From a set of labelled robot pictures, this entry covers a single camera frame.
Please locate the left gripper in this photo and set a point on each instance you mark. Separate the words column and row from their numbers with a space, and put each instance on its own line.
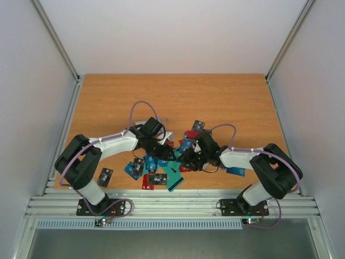
column 164, row 154

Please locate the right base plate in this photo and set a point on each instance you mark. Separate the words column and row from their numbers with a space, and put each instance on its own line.
column 231, row 207

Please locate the black card top right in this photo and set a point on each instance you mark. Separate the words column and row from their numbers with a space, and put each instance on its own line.
column 198, row 126

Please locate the black card on red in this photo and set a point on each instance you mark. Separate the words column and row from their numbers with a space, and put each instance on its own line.
column 157, row 179

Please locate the blue card far right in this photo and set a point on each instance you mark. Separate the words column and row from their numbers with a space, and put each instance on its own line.
column 236, row 171

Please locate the black VIP card left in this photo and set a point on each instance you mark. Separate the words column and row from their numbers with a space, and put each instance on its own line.
column 138, row 166

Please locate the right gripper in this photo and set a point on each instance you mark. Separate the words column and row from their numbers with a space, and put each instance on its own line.
column 192, row 157

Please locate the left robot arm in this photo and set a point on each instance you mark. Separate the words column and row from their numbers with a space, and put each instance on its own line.
column 79, row 160

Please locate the red card upper right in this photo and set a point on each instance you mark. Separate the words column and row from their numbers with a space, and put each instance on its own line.
column 190, row 135

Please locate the black card lone left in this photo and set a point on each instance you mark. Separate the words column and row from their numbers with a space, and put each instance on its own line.
column 104, row 177

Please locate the teal card magnetic stripe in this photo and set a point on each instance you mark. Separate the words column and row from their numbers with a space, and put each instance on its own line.
column 174, row 178

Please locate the blue VIP card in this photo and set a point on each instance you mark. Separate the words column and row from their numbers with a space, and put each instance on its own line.
column 151, row 163

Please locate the blue slotted cable duct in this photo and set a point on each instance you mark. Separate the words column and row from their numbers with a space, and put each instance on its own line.
column 141, row 224

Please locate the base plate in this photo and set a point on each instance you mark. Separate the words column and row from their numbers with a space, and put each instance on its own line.
column 231, row 207
column 108, row 207

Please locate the left base plate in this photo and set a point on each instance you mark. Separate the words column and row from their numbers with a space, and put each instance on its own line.
column 108, row 207

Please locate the red card bottom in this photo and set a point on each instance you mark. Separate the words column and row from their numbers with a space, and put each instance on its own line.
column 145, row 183

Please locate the blue card left bottom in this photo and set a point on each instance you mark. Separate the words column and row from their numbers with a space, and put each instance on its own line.
column 128, row 169

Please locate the teal VIP card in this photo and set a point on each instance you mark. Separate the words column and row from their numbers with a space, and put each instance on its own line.
column 174, row 166

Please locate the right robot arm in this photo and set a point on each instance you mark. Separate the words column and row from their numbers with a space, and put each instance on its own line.
column 278, row 175

